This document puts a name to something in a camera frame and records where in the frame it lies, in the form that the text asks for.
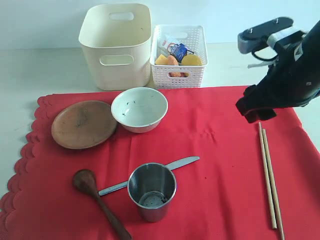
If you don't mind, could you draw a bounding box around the cream plastic bin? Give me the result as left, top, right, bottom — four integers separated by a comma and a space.
78, 3, 152, 91

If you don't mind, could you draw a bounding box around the yellow cheese wedge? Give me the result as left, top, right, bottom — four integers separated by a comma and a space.
154, 54, 168, 66

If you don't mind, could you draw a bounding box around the red tablecloth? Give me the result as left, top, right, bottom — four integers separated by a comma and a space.
0, 84, 320, 240

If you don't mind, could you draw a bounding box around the orange fried food piece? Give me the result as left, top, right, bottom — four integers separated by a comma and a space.
166, 55, 179, 66

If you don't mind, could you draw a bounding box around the white perforated basket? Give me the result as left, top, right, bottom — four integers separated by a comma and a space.
149, 24, 208, 89

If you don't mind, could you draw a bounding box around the steel table knife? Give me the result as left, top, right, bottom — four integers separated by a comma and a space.
98, 156, 200, 196

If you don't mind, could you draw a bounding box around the stainless steel cup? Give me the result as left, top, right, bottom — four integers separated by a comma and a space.
127, 162, 177, 223

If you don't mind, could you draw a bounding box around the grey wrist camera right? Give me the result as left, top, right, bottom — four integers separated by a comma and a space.
237, 17, 306, 54

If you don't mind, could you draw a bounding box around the dark wooden spoon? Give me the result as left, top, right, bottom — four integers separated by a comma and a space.
72, 169, 133, 240

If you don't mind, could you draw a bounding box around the brown wooden plate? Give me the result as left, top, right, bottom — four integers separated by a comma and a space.
51, 100, 117, 150

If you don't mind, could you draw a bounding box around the yellow lemon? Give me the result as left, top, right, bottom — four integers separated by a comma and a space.
181, 54, 202, 66

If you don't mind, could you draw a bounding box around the white ceramic bowl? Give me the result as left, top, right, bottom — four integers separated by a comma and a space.
111, 87, 169, 133

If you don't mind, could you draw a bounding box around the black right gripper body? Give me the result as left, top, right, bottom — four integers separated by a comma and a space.
254, 22, 320, 110

